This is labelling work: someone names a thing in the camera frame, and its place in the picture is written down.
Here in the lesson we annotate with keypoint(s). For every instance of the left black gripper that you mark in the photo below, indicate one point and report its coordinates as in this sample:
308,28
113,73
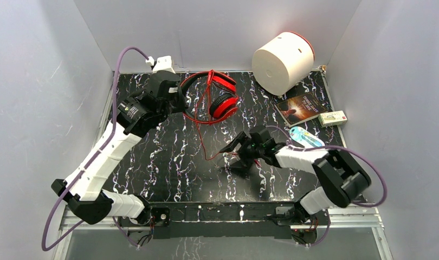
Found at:
175,99

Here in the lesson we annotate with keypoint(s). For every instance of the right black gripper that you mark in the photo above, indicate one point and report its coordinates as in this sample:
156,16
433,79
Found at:
244,164

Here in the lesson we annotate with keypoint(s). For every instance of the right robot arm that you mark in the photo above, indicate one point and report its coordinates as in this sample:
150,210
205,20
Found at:
340,177

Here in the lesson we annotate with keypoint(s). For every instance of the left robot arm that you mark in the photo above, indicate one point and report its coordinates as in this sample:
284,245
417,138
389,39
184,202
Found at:
132,119

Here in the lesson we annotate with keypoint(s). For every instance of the blue packaged toothbrush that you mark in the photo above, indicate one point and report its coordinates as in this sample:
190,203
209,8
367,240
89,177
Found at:
305,138

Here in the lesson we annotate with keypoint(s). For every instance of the dark paperback book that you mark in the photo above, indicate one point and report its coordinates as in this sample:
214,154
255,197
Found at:
299,109

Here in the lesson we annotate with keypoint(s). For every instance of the small green white box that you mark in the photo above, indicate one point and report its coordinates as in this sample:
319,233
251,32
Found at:
334,118

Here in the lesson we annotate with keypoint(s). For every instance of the white cylindrical container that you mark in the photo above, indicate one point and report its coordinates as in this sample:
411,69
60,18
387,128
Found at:
282,62

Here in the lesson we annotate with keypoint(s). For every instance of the black front mounting rail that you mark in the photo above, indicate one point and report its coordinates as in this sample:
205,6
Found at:
236,219

